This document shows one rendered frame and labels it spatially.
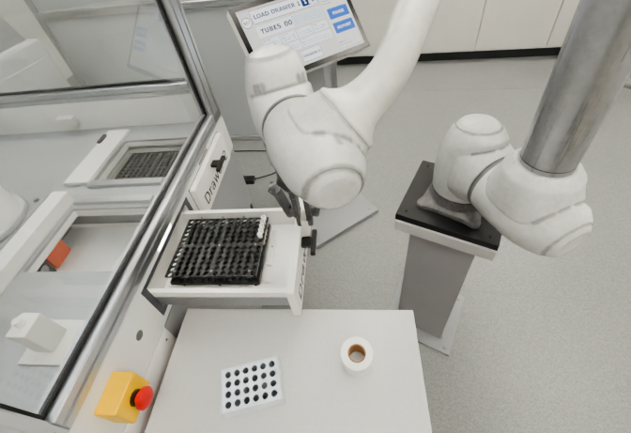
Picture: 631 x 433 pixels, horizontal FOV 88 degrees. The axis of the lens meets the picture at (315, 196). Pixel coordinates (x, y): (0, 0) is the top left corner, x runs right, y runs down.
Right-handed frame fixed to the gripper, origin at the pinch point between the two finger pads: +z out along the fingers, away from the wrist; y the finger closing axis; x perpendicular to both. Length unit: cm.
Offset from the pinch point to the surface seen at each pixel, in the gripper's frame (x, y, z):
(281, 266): 5.4, 7.3, 10.0
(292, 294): 17.5, 1.6, 1.4
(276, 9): -90, 16, -22
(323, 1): -102, -2, -20
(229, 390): 32.4, 15.4, 14.1
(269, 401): 34.2, 6.6, 13.8
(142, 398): 36.5, 28.1, 4.4
